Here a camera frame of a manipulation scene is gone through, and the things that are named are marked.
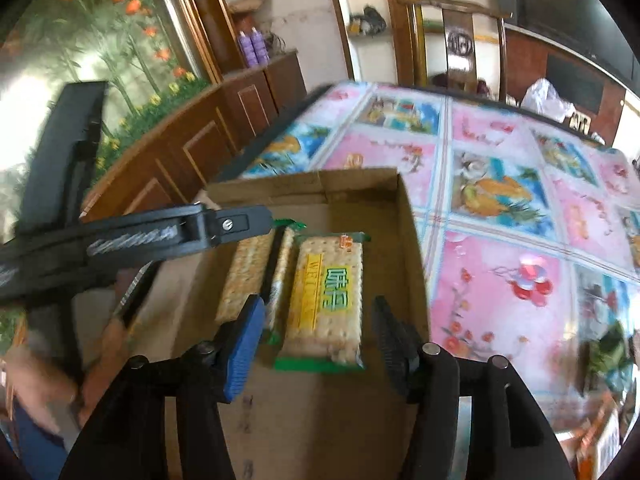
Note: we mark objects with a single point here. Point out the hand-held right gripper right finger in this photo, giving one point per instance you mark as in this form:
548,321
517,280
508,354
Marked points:
395,345

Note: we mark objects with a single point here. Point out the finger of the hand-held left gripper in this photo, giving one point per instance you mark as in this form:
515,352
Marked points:
235,225

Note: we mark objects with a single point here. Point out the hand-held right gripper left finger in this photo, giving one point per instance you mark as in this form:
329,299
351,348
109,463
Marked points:
245,345

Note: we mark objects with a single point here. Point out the yellow cracker packet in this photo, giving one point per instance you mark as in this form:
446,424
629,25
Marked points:
245,275
325,300

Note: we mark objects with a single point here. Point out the cardboard box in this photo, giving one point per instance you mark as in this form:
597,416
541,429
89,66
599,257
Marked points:
320,425

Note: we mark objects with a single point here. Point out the person's left hand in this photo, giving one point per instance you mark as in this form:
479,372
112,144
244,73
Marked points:
102,360

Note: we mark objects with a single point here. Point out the purple bottle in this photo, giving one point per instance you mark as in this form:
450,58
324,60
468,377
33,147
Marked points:
260,46
246,50

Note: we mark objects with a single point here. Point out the person's blue trousers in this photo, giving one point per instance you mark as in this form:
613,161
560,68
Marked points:
40,445

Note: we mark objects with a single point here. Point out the brown paper bag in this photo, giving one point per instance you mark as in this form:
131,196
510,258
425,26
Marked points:
252,2

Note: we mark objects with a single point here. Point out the orange snack packets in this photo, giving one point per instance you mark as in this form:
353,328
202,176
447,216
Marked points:
597,440

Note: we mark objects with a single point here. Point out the dark grey bundle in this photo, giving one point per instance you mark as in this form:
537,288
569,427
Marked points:
369,22

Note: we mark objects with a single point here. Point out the wooden chair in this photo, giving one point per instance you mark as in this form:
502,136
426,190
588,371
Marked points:
460,45

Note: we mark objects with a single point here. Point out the white plastic bag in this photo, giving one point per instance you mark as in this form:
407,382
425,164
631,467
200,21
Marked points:
547,97

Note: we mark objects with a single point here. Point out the black television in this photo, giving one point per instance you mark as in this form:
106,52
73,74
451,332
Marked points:
565,0

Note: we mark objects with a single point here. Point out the flower wall mural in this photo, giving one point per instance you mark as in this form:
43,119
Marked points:
75,35

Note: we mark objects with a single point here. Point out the wooden wall shelving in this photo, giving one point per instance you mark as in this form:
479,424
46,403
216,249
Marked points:
400,20

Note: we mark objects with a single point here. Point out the wooden television wall panel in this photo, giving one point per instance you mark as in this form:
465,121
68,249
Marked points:
530,65

